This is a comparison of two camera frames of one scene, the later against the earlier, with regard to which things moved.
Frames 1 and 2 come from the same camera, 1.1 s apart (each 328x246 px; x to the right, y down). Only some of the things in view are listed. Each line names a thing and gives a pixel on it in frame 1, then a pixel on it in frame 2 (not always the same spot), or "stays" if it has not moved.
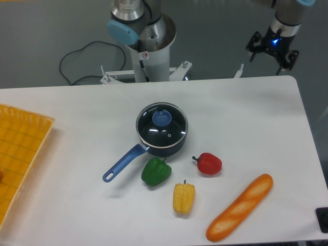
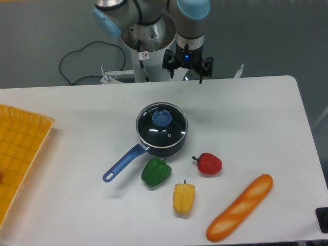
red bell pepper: (208, 163) stays
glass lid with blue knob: (162, 124) stays
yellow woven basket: (23, 136) stays
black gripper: (275, 44) to (188, 58)
